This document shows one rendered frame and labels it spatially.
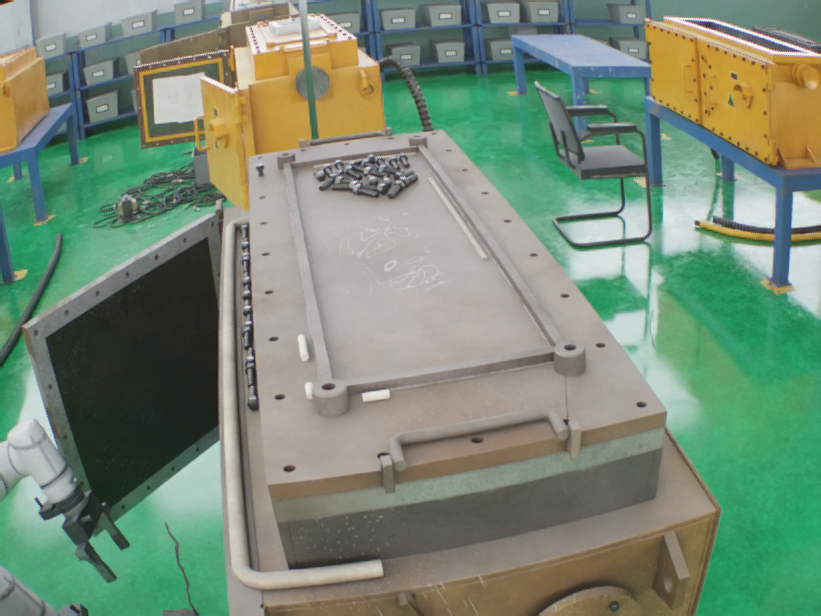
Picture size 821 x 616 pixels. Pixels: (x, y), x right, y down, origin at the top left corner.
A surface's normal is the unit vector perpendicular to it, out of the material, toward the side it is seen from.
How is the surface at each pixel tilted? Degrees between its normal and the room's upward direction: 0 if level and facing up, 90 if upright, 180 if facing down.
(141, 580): 0
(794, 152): 90
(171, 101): 90
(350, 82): 90
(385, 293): 0
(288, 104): 90
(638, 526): 0
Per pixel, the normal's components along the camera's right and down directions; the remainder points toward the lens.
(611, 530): -0.09, -0.89
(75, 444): 0.84, 0.17
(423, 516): 0.15, 0.43
